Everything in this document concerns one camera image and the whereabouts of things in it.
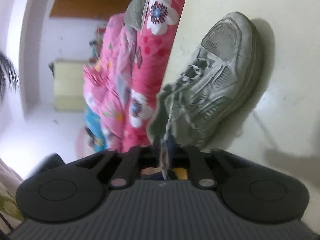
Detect grey knitted cloth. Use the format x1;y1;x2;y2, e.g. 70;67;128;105
124;0;148;31

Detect white mint sneaker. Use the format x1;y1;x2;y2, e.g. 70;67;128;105
146;12;263;148

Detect cream yellow cabinet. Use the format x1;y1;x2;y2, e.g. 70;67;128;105
51;60;87;112

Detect brown wooden door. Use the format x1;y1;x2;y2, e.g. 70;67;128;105
50;0;132;20

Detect white black speckled shoelace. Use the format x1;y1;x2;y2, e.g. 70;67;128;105
159;57;213;178

